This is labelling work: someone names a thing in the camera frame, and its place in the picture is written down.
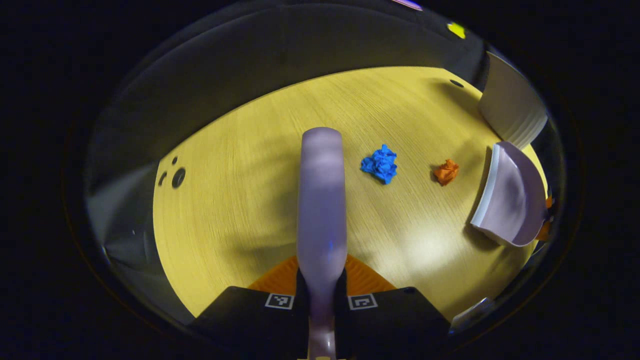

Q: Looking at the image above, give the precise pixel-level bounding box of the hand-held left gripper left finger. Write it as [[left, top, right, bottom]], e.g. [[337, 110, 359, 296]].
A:
[[190, 255, 310, 360]]

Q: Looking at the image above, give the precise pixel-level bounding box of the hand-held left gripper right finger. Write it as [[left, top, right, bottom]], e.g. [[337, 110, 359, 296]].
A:
[[334, 253, 452, 360]]

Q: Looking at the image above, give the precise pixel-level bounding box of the pink dustpan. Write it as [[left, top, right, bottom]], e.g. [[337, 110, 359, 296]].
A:
[[469, 141, 549, 249]]

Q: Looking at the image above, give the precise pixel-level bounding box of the orange paper ball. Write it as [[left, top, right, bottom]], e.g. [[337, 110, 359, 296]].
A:
[[432, 158, 460, 187]]

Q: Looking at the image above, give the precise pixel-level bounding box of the white ribbed garbage bin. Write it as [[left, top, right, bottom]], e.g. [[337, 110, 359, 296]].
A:
[[478, 51, 550, 151]]

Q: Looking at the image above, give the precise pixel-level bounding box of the small pink broom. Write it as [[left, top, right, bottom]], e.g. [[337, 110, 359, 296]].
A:
[[296, 126, 349, 360]]

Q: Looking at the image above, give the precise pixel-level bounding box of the blue paper ball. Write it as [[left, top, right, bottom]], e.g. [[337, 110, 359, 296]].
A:
[[360, 144, 399, 185]]

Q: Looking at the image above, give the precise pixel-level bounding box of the yellow wooden desktop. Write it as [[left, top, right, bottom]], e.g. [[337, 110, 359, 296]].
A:
[[152, 66, 549, 326]]

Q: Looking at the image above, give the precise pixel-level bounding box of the black backdrop cloth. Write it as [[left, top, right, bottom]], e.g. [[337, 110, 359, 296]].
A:
[[85, 2, 488, 326]]

